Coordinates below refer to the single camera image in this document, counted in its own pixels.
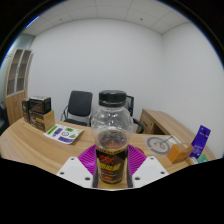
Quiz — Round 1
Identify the purple upright card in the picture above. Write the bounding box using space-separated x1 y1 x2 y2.
190 124 212 159

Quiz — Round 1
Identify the wooden side desk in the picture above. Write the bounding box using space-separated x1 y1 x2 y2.
136 108 218 161

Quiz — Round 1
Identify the clear black-capped drink bottle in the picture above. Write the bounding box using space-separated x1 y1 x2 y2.
90 89 135 185

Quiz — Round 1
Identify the brown cardboard box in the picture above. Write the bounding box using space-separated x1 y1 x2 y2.
29 109 56 133

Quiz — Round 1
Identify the small dark brown carton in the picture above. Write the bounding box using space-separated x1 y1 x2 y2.
21 98 31 124

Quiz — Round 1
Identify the wooden shelf cabinet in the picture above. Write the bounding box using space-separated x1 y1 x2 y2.
3 48 34 126

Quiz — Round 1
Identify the white sheet with ring print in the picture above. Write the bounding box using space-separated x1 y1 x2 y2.
141 134 183 157

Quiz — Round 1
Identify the black mesh-back office chair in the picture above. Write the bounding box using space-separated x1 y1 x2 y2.
124 95 146 134

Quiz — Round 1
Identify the orange wooden box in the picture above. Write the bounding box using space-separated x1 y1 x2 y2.
166 142 195 164

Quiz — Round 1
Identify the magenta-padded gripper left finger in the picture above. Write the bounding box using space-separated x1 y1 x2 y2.
55 143 98 190

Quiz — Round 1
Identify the white green-purple sticker leaflet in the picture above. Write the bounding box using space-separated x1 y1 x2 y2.
43 123 84 145

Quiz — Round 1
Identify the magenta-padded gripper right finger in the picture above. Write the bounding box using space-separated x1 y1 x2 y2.
126 144 170 189

